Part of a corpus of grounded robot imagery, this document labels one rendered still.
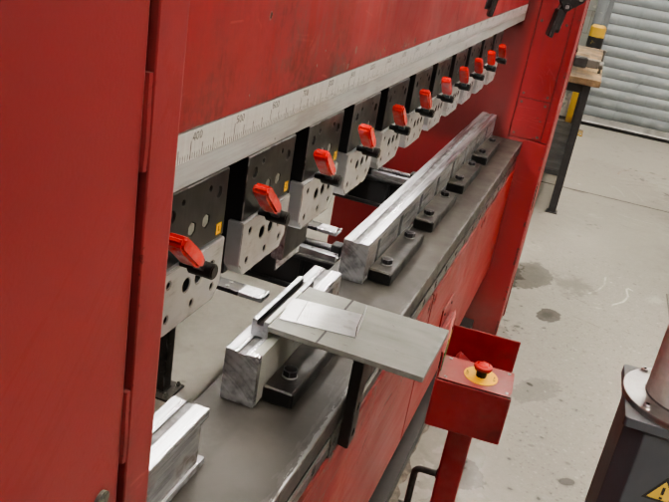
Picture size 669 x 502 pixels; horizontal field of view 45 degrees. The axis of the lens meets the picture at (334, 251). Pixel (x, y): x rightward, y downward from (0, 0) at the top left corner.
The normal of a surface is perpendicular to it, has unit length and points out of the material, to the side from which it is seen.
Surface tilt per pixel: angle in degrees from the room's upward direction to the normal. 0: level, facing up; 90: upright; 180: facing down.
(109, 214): 90
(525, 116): 90
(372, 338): 0
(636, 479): 90
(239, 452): 0
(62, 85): 90
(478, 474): 0
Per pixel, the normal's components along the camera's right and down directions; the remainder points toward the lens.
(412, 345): 0.16, -0.91
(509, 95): -0.34, 0.32
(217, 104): 0.93, 0.27
